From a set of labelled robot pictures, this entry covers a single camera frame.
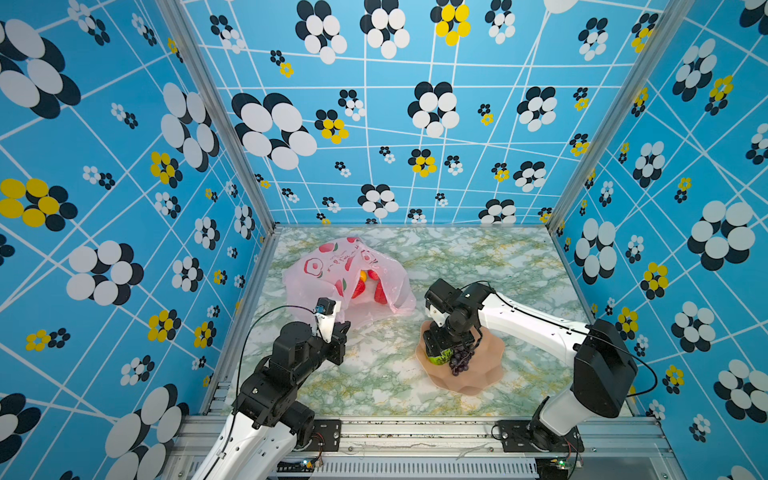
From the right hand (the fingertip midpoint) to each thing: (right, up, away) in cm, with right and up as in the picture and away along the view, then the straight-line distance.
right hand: (439, 348), depth 81 cm
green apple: (+1, -2, -2) cm, 3 cm away
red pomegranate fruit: (-17, +13, +12) cm, 25 cm away
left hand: (-23, +9, -9) cm, 27 cm away
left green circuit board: (-35, -25, -11) cm, 44 cm away
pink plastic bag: (-31, +21, +5) cm, 37 cm away
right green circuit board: (+25, -24, -11) cm, 37 cm away
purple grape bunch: (+6, -3, -1) cm, 6 cm away
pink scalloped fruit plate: (+13, -5, +1) cm, 14 cm away
